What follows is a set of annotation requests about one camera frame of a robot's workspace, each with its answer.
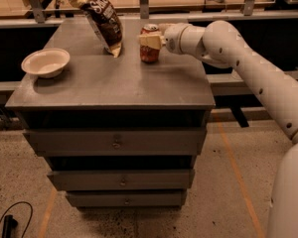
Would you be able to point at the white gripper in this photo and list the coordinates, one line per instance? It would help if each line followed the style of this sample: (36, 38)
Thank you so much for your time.
(173, 39)

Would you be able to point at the red coke can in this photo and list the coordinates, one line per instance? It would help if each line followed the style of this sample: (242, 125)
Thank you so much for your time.
(147, 54)

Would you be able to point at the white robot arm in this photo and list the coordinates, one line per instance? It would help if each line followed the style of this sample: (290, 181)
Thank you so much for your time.
(221, 45)

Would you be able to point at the white paper bowl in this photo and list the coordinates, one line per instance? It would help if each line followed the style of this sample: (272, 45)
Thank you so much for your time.
(46, 63)

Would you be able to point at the brown chip bag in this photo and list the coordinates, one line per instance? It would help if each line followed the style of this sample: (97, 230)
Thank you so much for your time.
(104, 22)

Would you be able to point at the grey drawer cabinet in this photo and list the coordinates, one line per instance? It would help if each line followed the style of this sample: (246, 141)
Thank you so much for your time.
(98, 91)

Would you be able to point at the top grey drawer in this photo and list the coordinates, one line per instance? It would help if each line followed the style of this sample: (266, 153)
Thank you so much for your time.
(83, 143)

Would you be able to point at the grey drawer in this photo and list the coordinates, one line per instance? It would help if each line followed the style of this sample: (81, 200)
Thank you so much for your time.
(127, 198)
(121, 180)
(83, 143)

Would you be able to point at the middle grey drawer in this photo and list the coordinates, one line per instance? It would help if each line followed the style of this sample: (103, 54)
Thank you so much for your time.
(121, 180)

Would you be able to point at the bottom grey drawer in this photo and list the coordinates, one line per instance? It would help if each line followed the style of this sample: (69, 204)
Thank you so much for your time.
(127, 198)

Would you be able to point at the black device on floor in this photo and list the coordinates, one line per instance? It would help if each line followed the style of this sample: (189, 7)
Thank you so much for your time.
(9, 225)

